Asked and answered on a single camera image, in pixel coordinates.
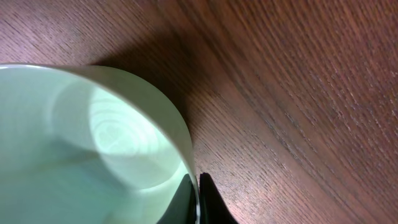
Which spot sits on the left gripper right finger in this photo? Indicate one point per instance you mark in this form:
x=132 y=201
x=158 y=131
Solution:
x=213 y=209

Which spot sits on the small teal bowl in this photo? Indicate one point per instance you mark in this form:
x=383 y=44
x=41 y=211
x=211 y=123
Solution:
x=88 y=144

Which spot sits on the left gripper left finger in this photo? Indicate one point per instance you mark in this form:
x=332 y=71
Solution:
x=182 y=208

